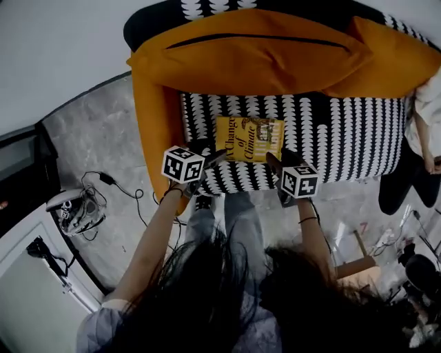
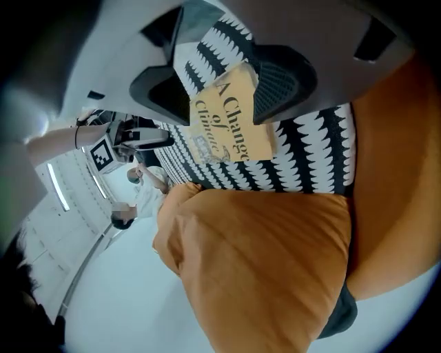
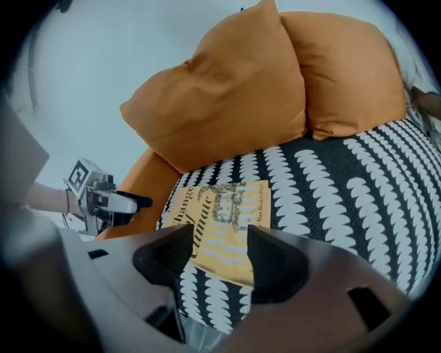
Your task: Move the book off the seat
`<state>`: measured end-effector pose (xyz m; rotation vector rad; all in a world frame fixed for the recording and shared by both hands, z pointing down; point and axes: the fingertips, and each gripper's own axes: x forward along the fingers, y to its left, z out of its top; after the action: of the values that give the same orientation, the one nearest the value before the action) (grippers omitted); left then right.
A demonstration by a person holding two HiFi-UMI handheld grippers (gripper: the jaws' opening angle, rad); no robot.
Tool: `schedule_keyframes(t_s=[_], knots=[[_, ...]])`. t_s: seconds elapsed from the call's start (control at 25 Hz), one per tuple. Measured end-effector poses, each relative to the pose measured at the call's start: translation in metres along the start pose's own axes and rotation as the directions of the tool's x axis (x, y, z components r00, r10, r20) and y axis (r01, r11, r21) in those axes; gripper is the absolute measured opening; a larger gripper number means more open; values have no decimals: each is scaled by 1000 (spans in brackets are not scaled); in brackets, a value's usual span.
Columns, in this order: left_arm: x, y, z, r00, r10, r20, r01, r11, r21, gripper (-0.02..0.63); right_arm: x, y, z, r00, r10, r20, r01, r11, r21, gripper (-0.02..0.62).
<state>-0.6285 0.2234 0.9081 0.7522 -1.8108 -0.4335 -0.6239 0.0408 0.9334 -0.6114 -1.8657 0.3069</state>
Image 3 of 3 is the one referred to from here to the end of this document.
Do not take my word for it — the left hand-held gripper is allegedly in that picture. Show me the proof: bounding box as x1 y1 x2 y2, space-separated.
63 157 154 238

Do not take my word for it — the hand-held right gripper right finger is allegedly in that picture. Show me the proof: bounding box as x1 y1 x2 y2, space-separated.
246 223 310 305

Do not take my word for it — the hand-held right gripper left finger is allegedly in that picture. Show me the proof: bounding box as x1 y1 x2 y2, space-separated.
132 223 194 344

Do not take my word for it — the yellow book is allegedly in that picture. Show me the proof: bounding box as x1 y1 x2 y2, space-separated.
161 179 271 289

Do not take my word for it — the person's left forearm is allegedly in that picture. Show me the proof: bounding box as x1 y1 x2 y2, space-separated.
25 181 81 215

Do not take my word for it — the orange cushion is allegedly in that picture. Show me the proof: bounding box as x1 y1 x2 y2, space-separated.
279 12 409 141
119 0 307 175

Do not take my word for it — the striped sofa with orange frame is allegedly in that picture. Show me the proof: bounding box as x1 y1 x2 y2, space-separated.
156 117 441 335

